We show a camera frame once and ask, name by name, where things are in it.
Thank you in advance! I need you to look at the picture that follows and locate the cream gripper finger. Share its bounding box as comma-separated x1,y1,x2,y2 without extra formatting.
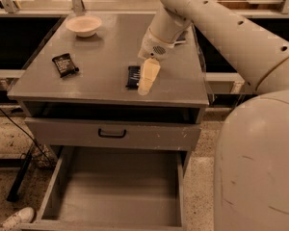
138,59,160,95

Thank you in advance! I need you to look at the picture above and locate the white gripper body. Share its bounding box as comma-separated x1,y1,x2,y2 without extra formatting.
138,29,174,62

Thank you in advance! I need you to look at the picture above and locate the dark blue rxbar wrapper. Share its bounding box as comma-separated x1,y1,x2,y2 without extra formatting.
126,65,141,90

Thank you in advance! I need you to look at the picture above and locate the grey drawer cabinet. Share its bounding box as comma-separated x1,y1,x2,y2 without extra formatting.
8,13,208,165

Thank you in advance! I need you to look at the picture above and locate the closed grey upper drawer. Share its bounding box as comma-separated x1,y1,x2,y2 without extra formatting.
25,117,200,150

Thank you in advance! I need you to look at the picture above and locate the open grey lower drawer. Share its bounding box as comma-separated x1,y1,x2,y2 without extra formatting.
20,147,186,231

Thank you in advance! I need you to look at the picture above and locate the blue chip bag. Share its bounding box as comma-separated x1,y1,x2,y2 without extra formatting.
174,31,187,44

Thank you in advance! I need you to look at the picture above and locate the white bowl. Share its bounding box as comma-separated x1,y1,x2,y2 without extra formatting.
66,15,102,38

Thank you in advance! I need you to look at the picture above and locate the black snack bar wrapper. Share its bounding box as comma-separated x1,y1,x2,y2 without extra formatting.
52,53,79,78

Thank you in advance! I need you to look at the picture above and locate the black metal leg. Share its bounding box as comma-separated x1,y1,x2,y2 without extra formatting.
7,150,32,202

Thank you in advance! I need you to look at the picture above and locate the white shoe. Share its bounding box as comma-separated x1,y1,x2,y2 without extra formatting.
0,207,35,231

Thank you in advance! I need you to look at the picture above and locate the black drawer handle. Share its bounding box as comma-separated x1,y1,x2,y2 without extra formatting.
97,128,127,139

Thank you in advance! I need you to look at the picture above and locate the black cable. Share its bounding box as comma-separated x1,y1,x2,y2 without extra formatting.
0,102,56,166

